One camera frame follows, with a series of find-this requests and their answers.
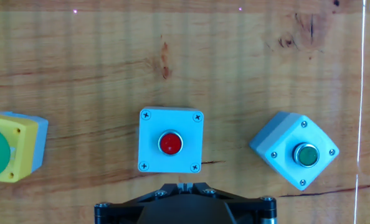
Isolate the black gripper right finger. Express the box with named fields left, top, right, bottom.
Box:
left=184, top=182, right=278, bottom=224

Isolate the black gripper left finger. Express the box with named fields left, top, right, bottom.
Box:
left=93, top=182, right=186, bottom=224

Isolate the grey red-button box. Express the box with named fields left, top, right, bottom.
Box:
left=137, top=106, right=205, bottom=174

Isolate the light grey green-button box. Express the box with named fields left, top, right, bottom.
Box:
left=249, top=111, right=340, bottom=192

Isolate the yellow green mushroom-button box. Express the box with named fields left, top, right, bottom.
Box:
left=0, top=111, right=49, bottom=184

